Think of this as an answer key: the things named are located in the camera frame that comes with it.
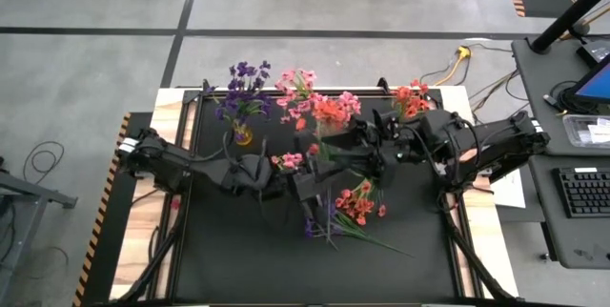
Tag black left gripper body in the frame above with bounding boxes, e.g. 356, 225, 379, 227
264, 163, 320, 206

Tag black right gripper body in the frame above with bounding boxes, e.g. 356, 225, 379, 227
350, 109, 406, 189

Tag purple artificial flower bunch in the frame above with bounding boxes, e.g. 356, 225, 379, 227
213, 60, 274, 144
303, 196, 414, 258

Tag yellow glass vase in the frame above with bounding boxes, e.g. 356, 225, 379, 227
232, 120, 254, 147

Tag white paper sheet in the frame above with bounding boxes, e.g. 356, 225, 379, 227
489, 168, 527, 210

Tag grey side desk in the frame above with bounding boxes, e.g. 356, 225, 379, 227
511, 34, 610, 271

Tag clear plastic box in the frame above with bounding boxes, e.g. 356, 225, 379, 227
561, 113, 610, 151

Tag black keyboard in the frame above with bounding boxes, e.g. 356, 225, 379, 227
552, 167, 610, 220

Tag blue-screen monitor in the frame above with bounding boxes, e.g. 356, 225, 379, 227
570, 53, 610, 107

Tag small black device box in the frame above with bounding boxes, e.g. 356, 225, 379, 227
575, 38, 610, 66

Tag black stand pole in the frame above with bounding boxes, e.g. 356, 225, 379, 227
530, 0, 610, 55

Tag grey metal stand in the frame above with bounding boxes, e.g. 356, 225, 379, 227
0, 153, 79, 301

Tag black metal table frame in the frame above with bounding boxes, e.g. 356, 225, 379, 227
164, 77, 480, 307

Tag yellow power plug cable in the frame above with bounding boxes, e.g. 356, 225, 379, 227
431, 45, 474, 88

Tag black diagonal frame strut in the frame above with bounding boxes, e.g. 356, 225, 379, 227
437, 191, 519, 302
112, 196, 192, 306

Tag black floor cable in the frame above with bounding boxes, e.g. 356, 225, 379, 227
469, 42, 533, 128
21, 139, 67, 188

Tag coiled black cable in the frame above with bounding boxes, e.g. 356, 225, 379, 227
547, 79, 581, 116

